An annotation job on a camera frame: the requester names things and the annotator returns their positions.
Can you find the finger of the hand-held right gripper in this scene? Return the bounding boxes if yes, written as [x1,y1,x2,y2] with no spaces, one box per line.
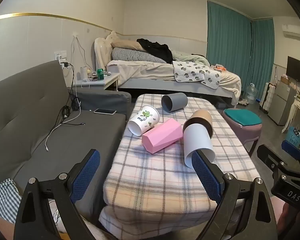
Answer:
[281,139,300,167]
[257,144,292,180]

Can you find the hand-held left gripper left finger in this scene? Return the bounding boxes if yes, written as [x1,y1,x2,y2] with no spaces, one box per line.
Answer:
[14,149,101,240]

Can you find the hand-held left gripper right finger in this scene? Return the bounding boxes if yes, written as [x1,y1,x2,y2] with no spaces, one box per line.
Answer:
[191,151,278,240]

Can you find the plain white cup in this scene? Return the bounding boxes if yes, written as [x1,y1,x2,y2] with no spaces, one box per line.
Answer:
[183,124,215,168]

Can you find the brown cup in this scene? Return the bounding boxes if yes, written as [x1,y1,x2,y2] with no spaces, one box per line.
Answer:
[182,109,213,139]

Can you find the pink faceted cup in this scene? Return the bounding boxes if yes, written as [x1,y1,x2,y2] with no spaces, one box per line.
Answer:
[142,119,184,154]

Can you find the white cup with green print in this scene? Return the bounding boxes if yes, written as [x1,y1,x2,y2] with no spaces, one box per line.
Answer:
[128,105,160,137]

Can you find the grey cup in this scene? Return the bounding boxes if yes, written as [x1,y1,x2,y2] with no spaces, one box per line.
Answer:
[161,92,188,112]

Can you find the person's right hand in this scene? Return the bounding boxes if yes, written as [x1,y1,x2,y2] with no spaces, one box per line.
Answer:
[269,196,300,240]

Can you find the blue basket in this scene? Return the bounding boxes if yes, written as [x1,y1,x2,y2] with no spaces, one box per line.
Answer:
[286,126,300,146]

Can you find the purple plastic stool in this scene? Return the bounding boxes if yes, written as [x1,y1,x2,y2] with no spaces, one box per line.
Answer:
[221,108,263,157]

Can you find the teal seat cushion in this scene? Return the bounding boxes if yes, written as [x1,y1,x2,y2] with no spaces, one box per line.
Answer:
[225,109,262,126]

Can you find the grey fridge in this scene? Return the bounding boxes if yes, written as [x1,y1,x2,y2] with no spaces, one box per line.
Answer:
[267,81,297,126]

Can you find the plaid covered table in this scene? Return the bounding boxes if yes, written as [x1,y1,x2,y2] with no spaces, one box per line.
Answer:
[99,94,262,240]

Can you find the clear water jug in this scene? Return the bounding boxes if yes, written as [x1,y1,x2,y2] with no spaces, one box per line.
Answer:
[245,83,259,105]

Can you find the white smartphone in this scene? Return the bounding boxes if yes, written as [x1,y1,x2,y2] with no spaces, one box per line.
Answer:
[94,108,117,115]

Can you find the black television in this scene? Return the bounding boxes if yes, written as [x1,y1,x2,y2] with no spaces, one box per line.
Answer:
[286,56,300,87]

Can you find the grey sofa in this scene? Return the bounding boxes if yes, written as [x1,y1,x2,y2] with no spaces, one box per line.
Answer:
[0,60,132,205]

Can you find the checked shorts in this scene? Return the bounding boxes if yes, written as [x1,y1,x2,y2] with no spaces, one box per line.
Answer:
[0,178,22,223]

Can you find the white bedside table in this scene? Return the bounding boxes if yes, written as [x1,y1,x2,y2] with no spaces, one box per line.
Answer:
[72,72,120,92]

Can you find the narrow teal curtain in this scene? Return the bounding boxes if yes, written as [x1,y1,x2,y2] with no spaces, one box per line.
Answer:
[250,17,275,93]

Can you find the patterned quilted mat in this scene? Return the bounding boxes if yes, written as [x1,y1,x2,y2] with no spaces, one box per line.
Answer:
[172,60,222,89]

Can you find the bed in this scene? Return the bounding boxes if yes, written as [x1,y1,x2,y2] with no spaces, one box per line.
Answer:
[94,31,242,105]

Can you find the white air conditioner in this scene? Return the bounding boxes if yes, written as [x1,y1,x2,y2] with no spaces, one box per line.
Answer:
[282,24,300,42]

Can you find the pale green blanket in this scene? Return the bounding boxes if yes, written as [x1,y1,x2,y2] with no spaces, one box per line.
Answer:
[171,50,210,66]

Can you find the cream headboard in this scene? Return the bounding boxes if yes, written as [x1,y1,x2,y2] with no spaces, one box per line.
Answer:
[94,31,119,68]

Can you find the wide teal curtain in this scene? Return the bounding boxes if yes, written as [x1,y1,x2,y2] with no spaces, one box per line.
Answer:
[207,0,253,67]

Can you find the checked pillow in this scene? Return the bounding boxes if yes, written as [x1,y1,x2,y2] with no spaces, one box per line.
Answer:
[111,47,167,64]

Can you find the beige pillow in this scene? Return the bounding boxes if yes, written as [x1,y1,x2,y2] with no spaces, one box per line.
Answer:
[111,39,143,51]

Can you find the black clothes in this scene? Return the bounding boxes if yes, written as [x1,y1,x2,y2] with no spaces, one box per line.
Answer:
[136,38,173,64]

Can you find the white cable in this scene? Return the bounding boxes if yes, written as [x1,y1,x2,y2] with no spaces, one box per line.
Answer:
[45,119,82,152]

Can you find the black cable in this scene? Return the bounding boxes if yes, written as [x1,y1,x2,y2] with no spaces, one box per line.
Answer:
[56,64,86,130]

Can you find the white wall cables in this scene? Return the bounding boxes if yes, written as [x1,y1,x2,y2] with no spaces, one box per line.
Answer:
[70,31,87,81]

